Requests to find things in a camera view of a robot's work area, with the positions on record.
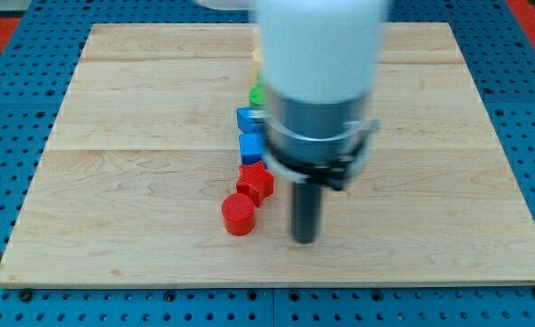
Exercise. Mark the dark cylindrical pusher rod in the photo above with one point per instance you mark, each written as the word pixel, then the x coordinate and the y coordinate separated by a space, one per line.
pixel 306 211

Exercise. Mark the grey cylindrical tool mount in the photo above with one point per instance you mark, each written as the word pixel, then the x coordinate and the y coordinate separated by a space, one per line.
pixel 323 144

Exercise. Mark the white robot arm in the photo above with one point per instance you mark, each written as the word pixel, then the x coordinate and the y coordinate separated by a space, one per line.
pixel 319 59

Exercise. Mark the green circle block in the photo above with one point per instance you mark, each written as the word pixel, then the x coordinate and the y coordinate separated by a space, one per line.
pixel 256 96

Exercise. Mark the red star block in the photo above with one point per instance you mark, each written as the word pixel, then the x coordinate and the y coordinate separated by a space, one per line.
pixel 255 181

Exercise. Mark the red cylinder block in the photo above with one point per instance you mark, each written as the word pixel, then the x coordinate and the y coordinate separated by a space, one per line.
pixel 238 214

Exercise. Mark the blue block behind cube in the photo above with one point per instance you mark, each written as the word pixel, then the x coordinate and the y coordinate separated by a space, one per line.
pixel 246 123

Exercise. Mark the yellow block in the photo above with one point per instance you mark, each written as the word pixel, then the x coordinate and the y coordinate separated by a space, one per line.
pixel 257 57

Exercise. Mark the wooden board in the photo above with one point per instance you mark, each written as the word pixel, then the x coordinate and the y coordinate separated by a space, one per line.
pixel 144 149

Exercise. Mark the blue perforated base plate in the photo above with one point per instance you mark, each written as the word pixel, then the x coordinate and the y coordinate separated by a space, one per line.
pixel 36 68

